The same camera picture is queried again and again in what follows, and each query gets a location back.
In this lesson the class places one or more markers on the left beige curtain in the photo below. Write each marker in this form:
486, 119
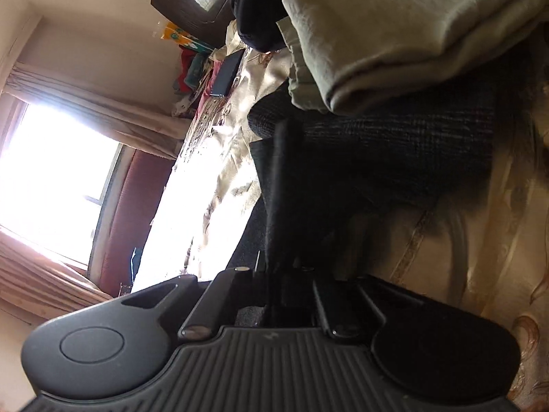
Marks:
39, 285

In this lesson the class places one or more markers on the cluttered nightstand clothes pile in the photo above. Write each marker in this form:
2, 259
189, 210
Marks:
194, 70

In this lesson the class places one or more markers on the beige curtain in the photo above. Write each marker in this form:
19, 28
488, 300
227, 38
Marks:
39, 285
133, 125

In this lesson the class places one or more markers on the black smartphone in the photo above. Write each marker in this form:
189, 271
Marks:
227, 73

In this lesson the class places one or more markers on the right beige curtain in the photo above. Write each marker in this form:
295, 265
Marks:
133, 125

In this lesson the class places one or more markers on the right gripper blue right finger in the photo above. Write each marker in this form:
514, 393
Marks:
344, 309

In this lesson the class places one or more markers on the black pants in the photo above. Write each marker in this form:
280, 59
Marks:
332, 187

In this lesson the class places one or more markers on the maroon sofa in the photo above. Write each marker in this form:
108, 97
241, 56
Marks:
137, 204

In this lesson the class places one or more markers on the folded grey green blanket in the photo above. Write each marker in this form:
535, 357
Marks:
348, 55

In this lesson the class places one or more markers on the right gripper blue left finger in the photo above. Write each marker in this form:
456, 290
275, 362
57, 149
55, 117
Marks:
218, 305

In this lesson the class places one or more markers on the blue cloth on sofa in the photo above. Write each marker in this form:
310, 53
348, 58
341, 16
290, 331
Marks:
134, 265

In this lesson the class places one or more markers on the floral satin bedspread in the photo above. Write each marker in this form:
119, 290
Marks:
214, 186

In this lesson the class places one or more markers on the yellow green snack bag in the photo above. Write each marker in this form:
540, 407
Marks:
183, 39

